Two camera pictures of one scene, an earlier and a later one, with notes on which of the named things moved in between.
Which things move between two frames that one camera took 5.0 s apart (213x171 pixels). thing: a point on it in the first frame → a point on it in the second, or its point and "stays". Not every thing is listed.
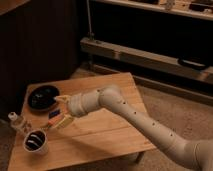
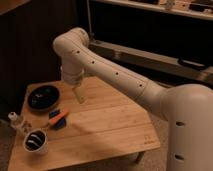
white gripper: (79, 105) → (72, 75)
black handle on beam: (191, 63) stays
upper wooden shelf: (202, 9) stays
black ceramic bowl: (42, 97) stays
